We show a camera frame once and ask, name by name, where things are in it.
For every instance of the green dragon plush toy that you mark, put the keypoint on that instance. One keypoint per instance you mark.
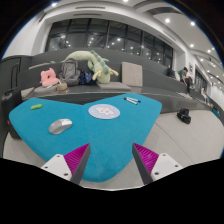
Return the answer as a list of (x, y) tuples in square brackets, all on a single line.
[(98, 65)]

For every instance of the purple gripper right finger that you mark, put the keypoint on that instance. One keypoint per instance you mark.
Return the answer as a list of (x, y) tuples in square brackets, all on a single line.
[(153, 166)]

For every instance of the pink plush cushion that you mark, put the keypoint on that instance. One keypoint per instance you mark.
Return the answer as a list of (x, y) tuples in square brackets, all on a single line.
[(48, 77)]

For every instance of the tan small hat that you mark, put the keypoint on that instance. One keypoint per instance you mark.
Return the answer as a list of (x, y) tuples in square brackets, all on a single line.
[(62, 87)]

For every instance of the grey backpack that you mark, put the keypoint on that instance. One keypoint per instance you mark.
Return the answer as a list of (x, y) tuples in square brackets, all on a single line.
[(70, 72)]

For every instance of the grey computer mouse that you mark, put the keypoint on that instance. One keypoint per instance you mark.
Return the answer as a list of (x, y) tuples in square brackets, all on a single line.
[(58, 126)]

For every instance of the person in green shirt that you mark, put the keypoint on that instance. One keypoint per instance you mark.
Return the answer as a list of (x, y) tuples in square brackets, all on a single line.
[(184, 79)]

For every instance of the green small toy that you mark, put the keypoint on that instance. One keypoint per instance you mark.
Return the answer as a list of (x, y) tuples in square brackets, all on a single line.
[(38, 106)]

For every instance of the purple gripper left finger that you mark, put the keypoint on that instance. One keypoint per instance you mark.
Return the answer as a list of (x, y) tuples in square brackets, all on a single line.
[(71, 166)]

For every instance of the black bag on floor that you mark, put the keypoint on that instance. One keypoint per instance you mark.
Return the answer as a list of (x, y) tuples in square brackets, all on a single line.
[(183, 115)]

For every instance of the beige square cushion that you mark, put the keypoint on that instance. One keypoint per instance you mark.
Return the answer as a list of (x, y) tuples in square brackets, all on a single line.
[(132, 74)]

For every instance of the blue capped marker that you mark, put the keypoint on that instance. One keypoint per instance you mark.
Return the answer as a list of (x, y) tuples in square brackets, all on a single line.
[(136, 100)]

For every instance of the black suitcase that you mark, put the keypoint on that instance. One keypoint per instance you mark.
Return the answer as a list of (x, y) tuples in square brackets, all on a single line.
[(12, 97)]

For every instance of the dark blue bag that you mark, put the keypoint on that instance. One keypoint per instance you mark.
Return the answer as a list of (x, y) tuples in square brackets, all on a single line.
[(85, 78)]

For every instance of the white marker pen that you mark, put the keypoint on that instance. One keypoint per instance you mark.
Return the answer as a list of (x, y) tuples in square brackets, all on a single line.
[(129, 100)]

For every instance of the grey flat seat cushion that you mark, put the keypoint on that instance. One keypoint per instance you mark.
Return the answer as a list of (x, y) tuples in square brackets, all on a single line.
[(113, 86)]

